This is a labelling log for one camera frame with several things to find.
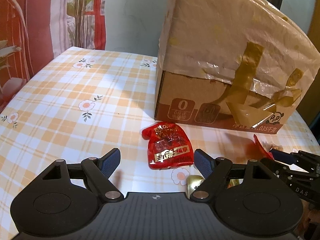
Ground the red square snack packet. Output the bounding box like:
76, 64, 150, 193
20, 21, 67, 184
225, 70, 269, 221
253, 134, 274, 160

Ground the checkered floral tablecloth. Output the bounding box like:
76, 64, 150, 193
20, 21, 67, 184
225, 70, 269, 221
0, 45, 320, 239

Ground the cardboard box with plastic liner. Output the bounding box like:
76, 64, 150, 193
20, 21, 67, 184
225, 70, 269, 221
155, 0, 319, 134

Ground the gold foil snack packet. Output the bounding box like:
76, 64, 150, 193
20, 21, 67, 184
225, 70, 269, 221
187, 175, 204, 198

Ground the printed room backdrop curtain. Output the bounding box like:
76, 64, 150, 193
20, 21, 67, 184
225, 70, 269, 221
1, 0, 106, 108

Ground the red candy packet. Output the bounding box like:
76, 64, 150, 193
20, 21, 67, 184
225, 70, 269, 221
142, 122, 194, 170

